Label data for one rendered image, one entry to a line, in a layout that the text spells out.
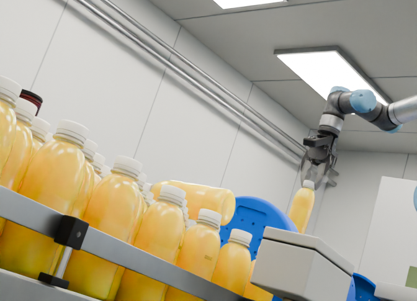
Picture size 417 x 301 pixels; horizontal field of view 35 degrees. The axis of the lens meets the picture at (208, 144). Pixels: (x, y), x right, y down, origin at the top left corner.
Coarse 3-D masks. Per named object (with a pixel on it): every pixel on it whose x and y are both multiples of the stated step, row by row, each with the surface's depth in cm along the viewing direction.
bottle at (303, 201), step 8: (304, 192) 212; (312, 192) 213; (296, 200) 212; (304, 200) 211; (312, 200) 212; (296, 208) 211; (304, 208) 210; (312, 208) 212; (288, 216) 212; (296, 216) 210; (304, 216) 210; (296, 224) 209; (304, 224) 210; (304, 232) 210
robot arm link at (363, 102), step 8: (344, 96) 215; (352, 96) 212; (360, 96) 209; (368, 96) 210; (344, 104) 215; (352, 104) 212; (360, 104) 209; (368, 104) 210; (376, 104) 212; (344, 112) 218; (352, 112) 215; (360, 112) 213; (368, 112) 214; (376, 112) 214; (368, 120) 217
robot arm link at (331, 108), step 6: (330, 90) 224; (336, 90) 221; (342, 90) 221; (348, 90) 222; (330, 96) 222; (336, 96) 219; (330, 102) 221; (336, 102) 218; (324, 108) 223; (330, 108) 220; (336, 108) 219; (330, 114) 219; (336, 114) 219; (342, 114) 220
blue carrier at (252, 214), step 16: (240, 208) 158; (256, 208) 156; (272, 208) 154; (240, 224) 156; (256, 224) 154; (272, 224) 152; (288, 224) 151; (224, 240) 157; (256, 240) 153; (352, 288) 183; (368, 288) 223
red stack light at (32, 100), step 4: (20, 96) 140; (24, 96) 140; (28, 96) 140; (28, 100) 140; (32, 100) 141; (36, 100) 141; (36, 104) 142; (40, 104) 143; (36, 112) 142; (36, 116) 142
